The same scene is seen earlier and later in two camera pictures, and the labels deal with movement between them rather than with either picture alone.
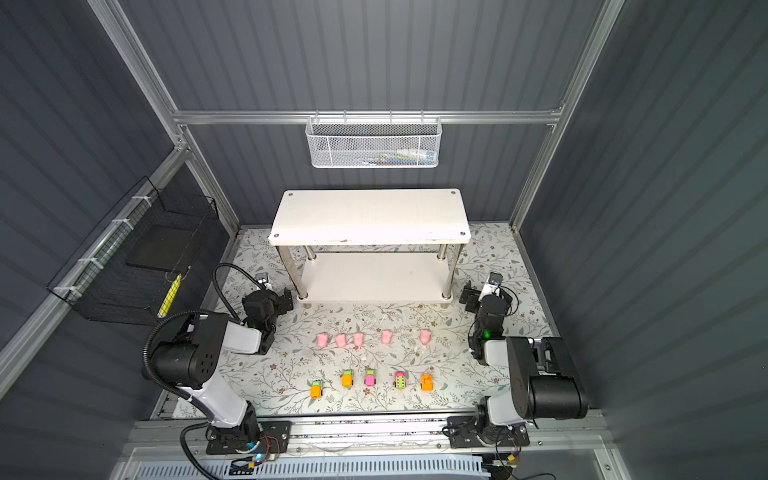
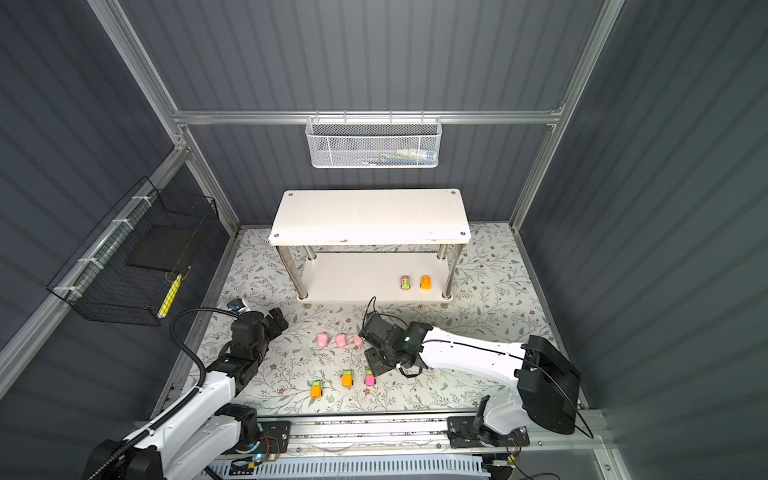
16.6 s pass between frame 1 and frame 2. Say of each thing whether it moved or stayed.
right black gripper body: moved
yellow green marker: stayed
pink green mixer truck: stayed
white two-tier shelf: stayed
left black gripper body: moved
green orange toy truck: stayed
